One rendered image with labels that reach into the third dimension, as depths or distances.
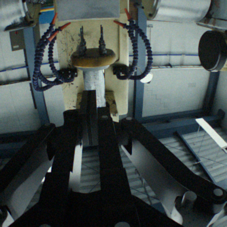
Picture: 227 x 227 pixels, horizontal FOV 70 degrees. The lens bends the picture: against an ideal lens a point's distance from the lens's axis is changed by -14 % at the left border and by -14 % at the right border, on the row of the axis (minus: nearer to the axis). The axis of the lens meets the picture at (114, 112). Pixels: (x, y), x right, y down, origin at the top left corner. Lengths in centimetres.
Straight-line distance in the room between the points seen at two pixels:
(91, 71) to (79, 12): 44
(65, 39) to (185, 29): 627
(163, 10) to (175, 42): 622
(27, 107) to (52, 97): 101
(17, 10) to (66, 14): 33
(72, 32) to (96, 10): 63
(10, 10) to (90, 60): 33
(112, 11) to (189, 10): 40
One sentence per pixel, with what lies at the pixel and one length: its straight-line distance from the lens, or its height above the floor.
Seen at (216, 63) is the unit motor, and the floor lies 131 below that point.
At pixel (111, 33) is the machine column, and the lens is 93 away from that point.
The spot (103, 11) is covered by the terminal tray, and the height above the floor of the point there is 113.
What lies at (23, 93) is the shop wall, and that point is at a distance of 662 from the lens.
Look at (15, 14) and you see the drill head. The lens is 64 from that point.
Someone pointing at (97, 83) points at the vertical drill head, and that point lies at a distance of 75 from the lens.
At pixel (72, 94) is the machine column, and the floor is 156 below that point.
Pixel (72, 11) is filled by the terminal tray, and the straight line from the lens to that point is 31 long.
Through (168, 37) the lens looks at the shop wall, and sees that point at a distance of 668.
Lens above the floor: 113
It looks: 31 degrees up
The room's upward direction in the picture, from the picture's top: 179 degrees clockwise
